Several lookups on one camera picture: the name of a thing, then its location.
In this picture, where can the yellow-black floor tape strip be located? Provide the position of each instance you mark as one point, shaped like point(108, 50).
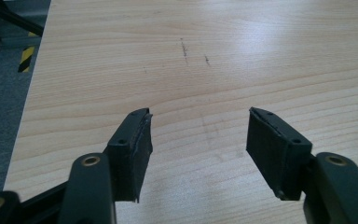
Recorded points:
point(26, 59)

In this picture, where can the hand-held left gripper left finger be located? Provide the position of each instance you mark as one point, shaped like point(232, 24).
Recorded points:
point(130, 155)

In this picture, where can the black frame strut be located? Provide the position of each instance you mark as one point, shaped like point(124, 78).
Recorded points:
point(9, 17)

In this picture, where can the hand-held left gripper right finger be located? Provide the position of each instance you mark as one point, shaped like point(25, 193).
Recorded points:
point(276, 155)

